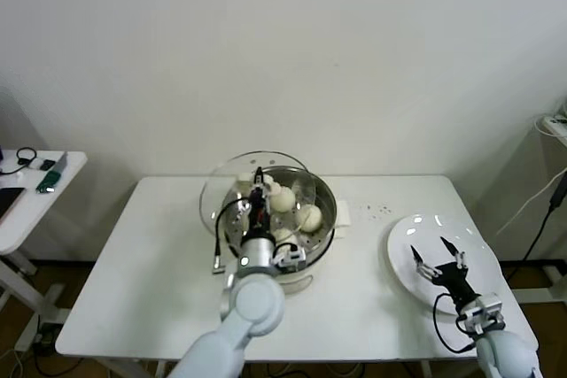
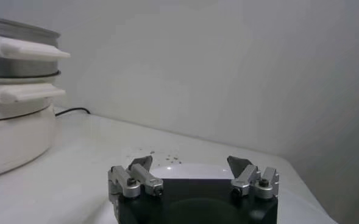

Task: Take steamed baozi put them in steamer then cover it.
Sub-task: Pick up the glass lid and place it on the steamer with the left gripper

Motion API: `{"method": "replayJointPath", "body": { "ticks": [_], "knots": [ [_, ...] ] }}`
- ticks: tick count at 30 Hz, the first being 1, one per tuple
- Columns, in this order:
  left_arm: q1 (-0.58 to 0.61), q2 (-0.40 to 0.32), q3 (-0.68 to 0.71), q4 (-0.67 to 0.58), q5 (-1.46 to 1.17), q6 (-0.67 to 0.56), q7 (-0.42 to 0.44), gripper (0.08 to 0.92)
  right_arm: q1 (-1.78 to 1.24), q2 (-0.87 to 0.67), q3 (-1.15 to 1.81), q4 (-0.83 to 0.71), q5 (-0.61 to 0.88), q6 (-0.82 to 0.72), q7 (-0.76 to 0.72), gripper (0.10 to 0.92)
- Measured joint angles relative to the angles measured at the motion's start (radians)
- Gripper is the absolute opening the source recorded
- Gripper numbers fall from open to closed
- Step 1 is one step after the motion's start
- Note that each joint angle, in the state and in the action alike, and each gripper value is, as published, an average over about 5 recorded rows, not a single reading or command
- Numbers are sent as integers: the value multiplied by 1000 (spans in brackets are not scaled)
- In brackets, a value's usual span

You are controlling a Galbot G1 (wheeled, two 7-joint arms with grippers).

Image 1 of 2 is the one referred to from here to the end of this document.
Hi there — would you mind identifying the black floor adapter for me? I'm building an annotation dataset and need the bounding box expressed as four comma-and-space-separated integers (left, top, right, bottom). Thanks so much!
30, 328, 58, 352

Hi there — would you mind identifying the perforated steel steamer basket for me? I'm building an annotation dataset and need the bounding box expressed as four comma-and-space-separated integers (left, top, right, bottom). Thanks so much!
220, 166, 338, 264

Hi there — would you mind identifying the green and grey tool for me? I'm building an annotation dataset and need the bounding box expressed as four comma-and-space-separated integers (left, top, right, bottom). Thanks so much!
35, 150, 69, 196

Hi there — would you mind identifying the white hanging cable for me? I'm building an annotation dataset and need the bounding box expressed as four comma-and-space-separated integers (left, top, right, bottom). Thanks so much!
494, 169, 567, 236

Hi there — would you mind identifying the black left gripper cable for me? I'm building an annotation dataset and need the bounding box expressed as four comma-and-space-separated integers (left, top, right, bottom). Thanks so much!
211, 198, 252, 275

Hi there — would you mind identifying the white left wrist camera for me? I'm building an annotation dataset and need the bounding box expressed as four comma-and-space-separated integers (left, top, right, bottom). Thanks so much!
272, 243, 307, 269

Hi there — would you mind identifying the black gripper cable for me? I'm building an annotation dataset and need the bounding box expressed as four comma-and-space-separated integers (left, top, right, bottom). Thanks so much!
432, 291, 479, 353
211, 198, 252, 275

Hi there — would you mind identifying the black hanging power cable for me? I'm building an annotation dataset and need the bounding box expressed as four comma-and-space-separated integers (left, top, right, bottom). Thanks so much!
504, 172, 567, 284

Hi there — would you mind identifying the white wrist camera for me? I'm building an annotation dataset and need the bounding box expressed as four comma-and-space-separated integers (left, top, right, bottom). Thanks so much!
458, 292, 506, 335
272, 243, 307, 269

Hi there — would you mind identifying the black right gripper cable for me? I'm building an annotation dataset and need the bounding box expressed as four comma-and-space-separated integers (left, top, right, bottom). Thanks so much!
432, 291, 479, 353

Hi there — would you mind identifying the black looped cable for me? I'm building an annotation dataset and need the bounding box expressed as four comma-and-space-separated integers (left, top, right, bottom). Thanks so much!
15, 146, 37, 167

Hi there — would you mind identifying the white side table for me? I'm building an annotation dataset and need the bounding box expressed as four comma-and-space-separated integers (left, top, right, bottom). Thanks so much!
0, 150, 88, 324

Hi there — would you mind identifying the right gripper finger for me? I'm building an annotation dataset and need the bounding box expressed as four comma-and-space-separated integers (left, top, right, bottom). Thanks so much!
439, 236, 470, 272
409, 243, 439, 282

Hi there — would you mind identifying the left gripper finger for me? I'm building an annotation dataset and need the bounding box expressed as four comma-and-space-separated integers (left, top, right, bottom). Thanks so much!
252, 166, 276, 197

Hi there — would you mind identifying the white electric cooker base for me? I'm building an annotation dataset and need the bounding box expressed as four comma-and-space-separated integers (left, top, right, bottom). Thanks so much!
212, 200, 353, 297

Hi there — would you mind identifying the white round plate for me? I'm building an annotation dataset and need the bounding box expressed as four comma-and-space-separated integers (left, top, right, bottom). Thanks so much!
386, 213, 501, 317

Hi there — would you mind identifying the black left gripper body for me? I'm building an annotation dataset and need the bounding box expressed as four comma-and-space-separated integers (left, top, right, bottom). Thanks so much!
247, 187, 272, 242

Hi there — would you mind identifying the white power strip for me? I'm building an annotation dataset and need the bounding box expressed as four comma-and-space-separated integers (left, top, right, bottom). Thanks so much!
540, 114, 567, 135

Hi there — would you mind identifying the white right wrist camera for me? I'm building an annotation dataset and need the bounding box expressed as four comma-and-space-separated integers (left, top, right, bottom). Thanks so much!
458, 292, 506, 335

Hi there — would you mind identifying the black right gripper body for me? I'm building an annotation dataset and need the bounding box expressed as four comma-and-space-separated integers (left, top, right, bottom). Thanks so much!
431, 262, 482, 308

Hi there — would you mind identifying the glass lid with white handle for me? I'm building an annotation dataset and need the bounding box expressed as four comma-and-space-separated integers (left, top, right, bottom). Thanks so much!
198, 151, 318, 242

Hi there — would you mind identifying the white desk frame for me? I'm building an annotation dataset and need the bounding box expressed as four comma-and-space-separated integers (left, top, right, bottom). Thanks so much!
509, 262, 567, 306

